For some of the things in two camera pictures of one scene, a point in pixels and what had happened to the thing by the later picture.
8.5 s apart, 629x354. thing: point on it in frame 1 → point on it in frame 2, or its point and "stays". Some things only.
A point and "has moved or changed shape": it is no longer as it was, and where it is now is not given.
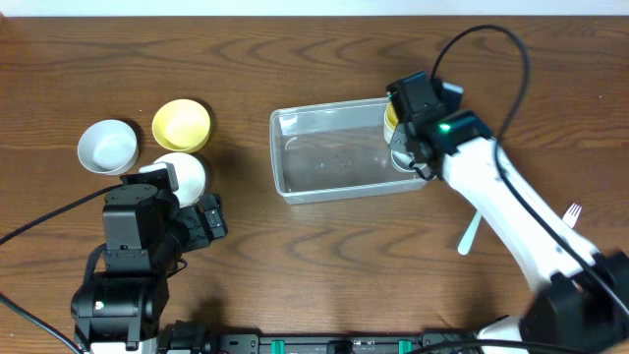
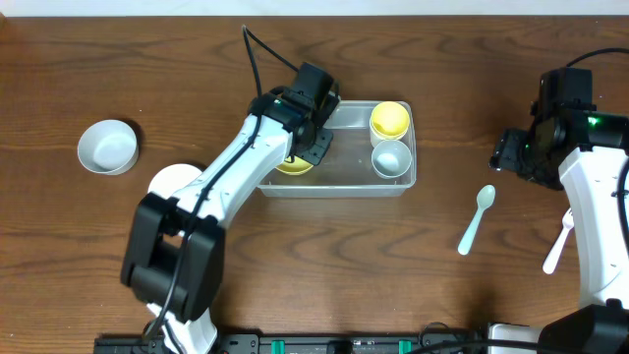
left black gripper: [196, 217] → [322, 146]
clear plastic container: [334, 149] stays
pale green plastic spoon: [466, 241] stays
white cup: [389, 126] → [374, 140]
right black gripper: [403, 138] → [508, 154]
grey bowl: [109, 147] stays
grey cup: [402, 160] has moved or changed shape
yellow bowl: [181, 125] → [298, 166]
